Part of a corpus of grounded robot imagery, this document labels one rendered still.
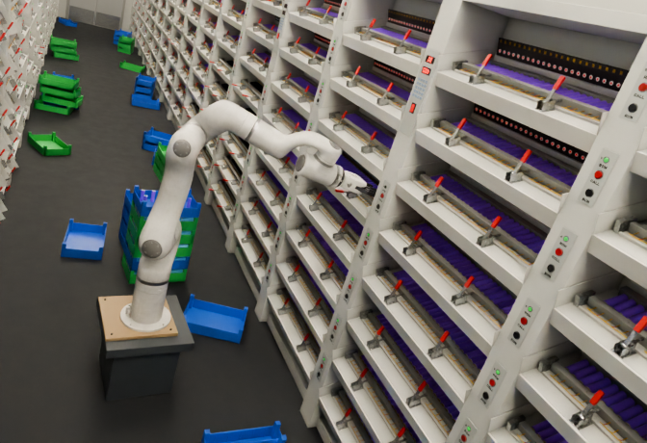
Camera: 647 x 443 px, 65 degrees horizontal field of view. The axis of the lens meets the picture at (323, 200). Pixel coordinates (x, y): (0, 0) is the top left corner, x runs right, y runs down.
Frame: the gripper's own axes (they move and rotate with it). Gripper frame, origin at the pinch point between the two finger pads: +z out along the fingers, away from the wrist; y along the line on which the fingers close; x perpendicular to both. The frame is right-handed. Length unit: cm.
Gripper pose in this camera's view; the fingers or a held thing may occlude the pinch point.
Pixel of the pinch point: (369, 189)
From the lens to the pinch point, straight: 192.0
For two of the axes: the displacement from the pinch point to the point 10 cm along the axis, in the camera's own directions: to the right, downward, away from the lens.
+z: 8.0, 2.8, 5.3
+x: -4.6, 8.6, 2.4
